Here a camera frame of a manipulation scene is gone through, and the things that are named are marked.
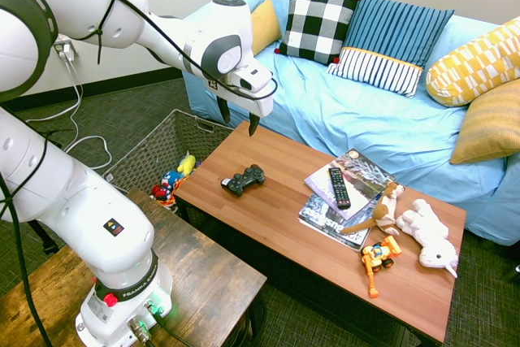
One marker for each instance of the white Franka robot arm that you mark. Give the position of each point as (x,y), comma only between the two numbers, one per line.
(101,241)

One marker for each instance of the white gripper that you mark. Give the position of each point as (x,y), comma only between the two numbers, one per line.
(260,105)

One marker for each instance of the dark rustic wooden side table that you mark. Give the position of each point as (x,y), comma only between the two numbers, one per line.
(203,265)

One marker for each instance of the orange toy excavator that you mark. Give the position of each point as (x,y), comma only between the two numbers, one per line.
(380,255)

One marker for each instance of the business magazine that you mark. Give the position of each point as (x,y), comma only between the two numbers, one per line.
(325,221)

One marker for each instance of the yellow and blue plush toy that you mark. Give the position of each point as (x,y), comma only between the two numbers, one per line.
(187,163)

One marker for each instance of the plain yellow pillow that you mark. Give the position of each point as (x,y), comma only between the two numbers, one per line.
(264,26)

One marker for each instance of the orange flame pattern plush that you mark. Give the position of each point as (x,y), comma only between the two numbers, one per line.
(175,196)

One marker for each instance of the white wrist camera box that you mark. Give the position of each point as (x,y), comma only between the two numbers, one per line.
(252,76)

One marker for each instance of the yellow and white patterned bolster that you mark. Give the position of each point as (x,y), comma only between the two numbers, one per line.
(475,66)

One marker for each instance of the mustard woven pillow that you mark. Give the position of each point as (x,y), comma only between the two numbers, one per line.
(491,123)

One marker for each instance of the blue striped pillow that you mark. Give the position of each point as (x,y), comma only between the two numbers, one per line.
(390,30)

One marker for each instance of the Captain America plush toy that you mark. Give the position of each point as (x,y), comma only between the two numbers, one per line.
(167,182)

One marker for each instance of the black TV remote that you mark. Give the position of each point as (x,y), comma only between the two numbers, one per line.
(339,186)

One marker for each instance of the white wall outlet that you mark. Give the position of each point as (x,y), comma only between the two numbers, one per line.
(65,48)

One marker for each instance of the light blue sofa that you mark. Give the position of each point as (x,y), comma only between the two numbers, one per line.
(345,119)

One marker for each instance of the black and white checked pillow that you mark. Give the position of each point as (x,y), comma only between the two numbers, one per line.
(317,22)

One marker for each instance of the white plush unicorn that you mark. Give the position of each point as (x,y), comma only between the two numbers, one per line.
(430,233)

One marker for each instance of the magazine with tree cover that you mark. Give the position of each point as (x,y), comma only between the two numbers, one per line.
(361,172)

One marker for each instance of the reddish wooden coffee table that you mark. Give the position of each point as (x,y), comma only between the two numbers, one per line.
(264,221)

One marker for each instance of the brown and white plush dog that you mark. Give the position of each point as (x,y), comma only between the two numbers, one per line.
(386,205)

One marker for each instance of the black gamepad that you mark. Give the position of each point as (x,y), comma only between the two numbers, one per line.
(243,182)

